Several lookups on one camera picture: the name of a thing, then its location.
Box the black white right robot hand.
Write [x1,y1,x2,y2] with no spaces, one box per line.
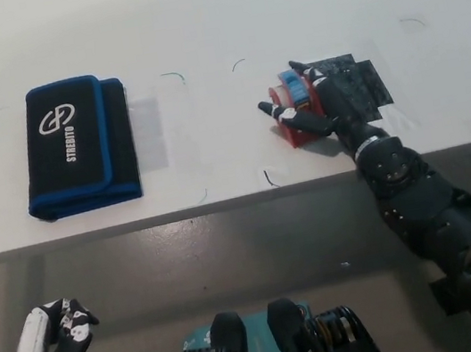
[250,47,385,172]

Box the black tape patch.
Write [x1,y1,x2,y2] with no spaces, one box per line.
[301,46,399,133]

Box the red tape dispenser blue label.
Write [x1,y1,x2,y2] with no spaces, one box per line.
[263,64,335,152]

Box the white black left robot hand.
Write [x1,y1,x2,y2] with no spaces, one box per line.
[0,292,105,352]

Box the black pouch blue trim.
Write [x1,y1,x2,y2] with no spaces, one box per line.
[6,69,147,225]

